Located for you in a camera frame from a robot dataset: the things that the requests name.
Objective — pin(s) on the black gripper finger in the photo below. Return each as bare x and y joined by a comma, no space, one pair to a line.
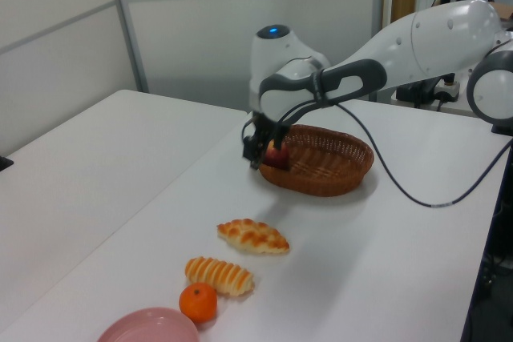
283,150
251,150

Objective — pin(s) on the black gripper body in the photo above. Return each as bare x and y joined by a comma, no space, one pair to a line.
264,127

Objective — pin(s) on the red toy apple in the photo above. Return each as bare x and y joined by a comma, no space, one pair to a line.
274,155

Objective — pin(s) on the braided toy bread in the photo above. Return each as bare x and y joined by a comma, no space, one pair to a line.
252,236

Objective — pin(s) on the striped toy bread roll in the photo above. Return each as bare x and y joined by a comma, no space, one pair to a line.
220,276

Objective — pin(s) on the orange toy mandarin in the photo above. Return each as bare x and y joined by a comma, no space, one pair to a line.
197,302

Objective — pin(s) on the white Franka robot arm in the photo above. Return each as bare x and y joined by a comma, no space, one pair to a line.
441,37

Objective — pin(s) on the brown woven basket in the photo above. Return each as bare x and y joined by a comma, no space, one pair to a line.
332,182

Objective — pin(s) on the pink plate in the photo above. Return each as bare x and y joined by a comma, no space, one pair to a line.
148,328

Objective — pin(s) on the white power strip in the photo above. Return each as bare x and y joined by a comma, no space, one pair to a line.
449,87

